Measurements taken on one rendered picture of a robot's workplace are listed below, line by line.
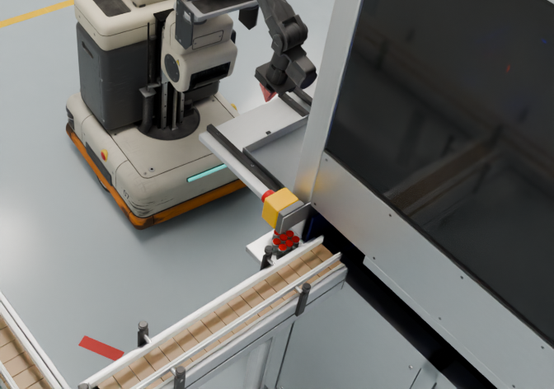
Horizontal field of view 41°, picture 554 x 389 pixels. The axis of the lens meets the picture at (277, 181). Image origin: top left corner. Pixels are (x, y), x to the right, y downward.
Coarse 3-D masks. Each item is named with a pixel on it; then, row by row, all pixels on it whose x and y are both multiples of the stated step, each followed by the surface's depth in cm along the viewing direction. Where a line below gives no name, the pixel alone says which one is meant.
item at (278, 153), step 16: (288, 128) 220; (304, 128) 225; (256, 144) 214; (272, 144) 218; (288, 144) 219; (256, 160) 208; (272, 160) 213; (288, 160) 214; (272, 176) 205; (288, 176) 210
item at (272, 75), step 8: (264, 64) 196; (272, 64) 190; (264, 72) 195; (272, 72) 190; (280, 72) 189; (272, 80) 192; (280, 80) 192; (288, 80) 195; (280, 88) 193; (288, 88) 193
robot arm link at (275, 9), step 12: (264, 0) 179; (276, 0) 179; (264, 12) 181; (276, 12) 178; (288, 12) 180; (276, 24) 179; (288, 24) 181; (300, 24) 181; (288, 36) 179; (300, 36) 181; (288, 48) 180
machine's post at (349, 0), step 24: (336, 0) 147; (360, 0) 143; (336, 24) 150; (336, 48) 153; (336, 72) 156; (336, 96) 160; (312, 120) 170; (312, 144) 174; (312, 168) 178; (312, 192) 183; (264, 384) 252
